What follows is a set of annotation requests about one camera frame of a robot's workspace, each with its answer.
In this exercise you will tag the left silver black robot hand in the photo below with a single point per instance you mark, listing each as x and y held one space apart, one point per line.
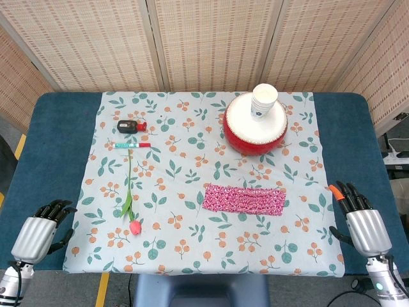
33 235

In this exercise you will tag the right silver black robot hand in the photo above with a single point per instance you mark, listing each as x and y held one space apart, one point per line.
367 228

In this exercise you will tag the pink crochet hair band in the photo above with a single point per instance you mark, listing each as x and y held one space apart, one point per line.
244 199

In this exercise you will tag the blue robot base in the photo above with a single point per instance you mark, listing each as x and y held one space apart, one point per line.
201 291

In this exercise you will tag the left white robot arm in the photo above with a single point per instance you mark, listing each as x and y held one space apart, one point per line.
12 284

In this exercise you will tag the white plastic device base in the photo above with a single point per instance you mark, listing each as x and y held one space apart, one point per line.
396 157

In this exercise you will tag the blue felt table cover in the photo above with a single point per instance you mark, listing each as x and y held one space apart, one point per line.
54 144

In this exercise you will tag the artificial red tulip flower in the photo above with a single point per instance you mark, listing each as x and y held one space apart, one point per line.
135 227

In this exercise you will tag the green and red pen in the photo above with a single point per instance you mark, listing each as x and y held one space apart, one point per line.
129 146

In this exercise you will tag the red drum with white skin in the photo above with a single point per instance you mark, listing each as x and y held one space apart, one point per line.
252 137

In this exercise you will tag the woven bamboo screen panel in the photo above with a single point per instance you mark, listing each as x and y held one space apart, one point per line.
326 44
16 83
214 44
89 44
380 80

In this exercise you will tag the stack of white paper cups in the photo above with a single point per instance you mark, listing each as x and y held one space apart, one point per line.
263 107

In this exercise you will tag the floral print tablecloth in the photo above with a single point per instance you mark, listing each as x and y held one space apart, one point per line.
198 192

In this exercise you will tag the black action camera red mount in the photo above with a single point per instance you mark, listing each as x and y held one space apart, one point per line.
127 126

